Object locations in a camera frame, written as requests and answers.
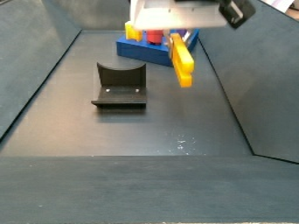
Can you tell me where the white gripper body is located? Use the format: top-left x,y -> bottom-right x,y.
129,0 -> 227,30

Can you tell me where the yellow double-square block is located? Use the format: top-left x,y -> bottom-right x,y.
171,33 -> 193,88

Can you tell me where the blue peg board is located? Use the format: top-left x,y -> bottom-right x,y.
116,28 -> 201,67

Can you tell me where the red pentagon block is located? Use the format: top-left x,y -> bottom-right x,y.
147,30 -> 164,46

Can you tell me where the yellow arch block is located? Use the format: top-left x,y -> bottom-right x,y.
125,21 -> 143,42

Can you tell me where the purple star prism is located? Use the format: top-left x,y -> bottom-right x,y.
176,29 -> 187,37

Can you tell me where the black curved stand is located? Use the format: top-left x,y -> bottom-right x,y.
91,64 -> 147,107

